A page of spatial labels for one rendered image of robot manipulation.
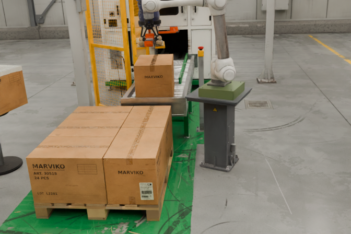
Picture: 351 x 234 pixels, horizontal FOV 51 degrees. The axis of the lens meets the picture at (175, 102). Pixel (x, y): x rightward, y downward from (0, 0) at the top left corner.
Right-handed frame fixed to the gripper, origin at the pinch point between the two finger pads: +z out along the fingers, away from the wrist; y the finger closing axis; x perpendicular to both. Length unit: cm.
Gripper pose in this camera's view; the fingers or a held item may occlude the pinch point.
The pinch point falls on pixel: (150, 42)
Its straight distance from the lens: 325.4
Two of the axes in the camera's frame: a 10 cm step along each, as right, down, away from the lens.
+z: 0.4, 9.5, 3.1
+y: -10.0, 0.5, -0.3
